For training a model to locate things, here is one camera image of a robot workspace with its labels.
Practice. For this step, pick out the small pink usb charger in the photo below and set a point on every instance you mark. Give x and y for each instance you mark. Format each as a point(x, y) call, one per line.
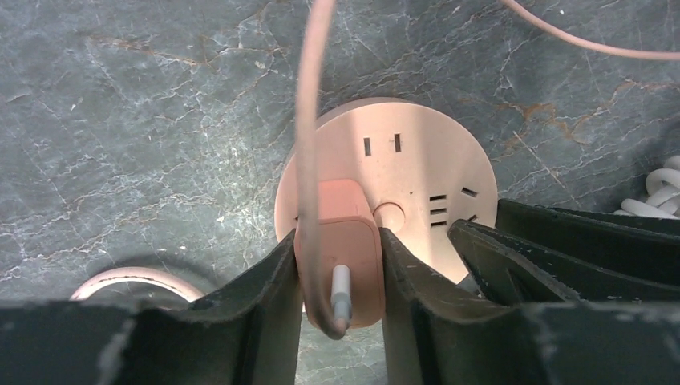
point(347, 268)

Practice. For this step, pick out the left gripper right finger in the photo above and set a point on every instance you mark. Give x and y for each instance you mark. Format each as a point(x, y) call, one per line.
point(436, 333)

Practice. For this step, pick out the pink round socket hub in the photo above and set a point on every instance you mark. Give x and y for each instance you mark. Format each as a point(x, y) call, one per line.
point(420, 170)

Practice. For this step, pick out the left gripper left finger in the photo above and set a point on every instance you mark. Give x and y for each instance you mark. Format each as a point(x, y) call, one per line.
point(247, 332)

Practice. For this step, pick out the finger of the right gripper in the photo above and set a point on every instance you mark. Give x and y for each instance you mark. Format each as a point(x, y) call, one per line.
point(639, 247)
point(509, 269)

